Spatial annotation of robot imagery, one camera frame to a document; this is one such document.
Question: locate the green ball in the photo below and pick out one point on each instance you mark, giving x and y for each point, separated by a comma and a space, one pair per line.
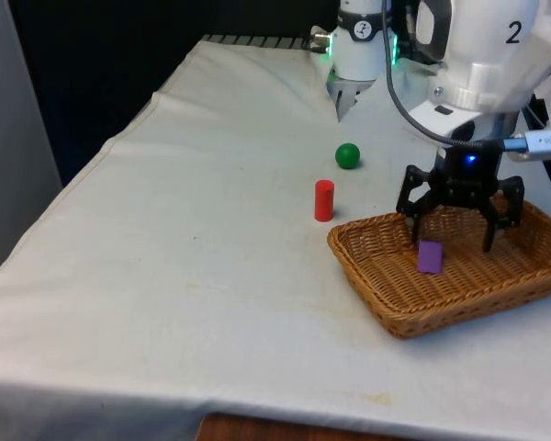
347, 156

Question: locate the brown wicker basket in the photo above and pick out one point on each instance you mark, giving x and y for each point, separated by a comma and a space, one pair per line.
468, 294

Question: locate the red cylinder block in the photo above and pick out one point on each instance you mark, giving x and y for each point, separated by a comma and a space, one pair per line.
324, 202

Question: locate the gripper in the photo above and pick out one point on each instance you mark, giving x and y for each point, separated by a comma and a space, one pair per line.
468, 179

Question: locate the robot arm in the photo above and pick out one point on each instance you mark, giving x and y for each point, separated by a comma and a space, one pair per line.
486, 64

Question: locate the purple triangular block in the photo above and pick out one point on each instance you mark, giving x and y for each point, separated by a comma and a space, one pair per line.
430, 257

